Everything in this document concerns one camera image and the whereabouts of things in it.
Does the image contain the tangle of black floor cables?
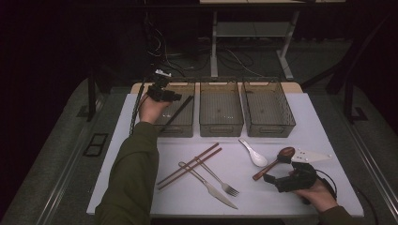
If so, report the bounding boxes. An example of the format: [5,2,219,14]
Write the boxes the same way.
[144,12,267,79]

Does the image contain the grey bin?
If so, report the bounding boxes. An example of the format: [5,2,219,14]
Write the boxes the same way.
[199,80,245,138]
[241,79,297,139]
[148,80,196,139]

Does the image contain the steel table knife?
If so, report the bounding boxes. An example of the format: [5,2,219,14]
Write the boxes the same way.
[177,161,238,210]

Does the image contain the white floor cable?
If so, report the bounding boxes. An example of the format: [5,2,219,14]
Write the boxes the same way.
[224,48,264,78]

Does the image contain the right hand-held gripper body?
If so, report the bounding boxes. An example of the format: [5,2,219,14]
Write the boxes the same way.
[275,148,333,193]

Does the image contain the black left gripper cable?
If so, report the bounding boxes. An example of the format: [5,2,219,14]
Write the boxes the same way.
[129,73,158,137]

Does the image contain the person's right hand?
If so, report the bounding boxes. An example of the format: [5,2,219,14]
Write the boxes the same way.
[292,180,338,214]

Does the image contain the white metal desk frame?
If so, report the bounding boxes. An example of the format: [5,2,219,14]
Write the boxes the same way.
[200,0,346,82]

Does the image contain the person's left hand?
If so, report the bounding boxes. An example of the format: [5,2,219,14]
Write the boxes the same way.
[138,93,172,125]

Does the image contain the brown wooden chopstick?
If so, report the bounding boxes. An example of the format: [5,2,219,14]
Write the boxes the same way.
[157,147,223,191]
[156,142,220,186]

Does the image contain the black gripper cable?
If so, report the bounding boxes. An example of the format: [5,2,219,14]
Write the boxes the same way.
[129,73,158,137]
[315,168,338,201]

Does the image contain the brown wooden spoon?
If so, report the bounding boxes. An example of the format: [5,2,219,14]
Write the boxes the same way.
[252,146,296,182]

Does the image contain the white table mat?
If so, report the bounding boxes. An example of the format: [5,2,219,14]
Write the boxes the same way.
[86,92,365,218]

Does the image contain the grey metal floor rail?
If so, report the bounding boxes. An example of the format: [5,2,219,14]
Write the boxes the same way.
[37,102,104,225]
[346,121,398,217]

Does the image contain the white ceramic spoon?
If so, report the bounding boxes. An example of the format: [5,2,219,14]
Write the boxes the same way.
[237,138,269,168]

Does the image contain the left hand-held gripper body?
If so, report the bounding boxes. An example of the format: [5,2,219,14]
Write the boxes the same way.
[145,68,173,101]

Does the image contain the black metal stand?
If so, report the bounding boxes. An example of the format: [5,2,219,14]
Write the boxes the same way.
[325,12,370,125]
[76,69,104,123]

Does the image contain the steel fork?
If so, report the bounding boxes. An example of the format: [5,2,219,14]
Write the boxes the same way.
[194,156,240,198]

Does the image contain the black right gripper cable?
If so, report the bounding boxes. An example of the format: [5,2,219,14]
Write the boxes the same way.
[315,168,338,201]

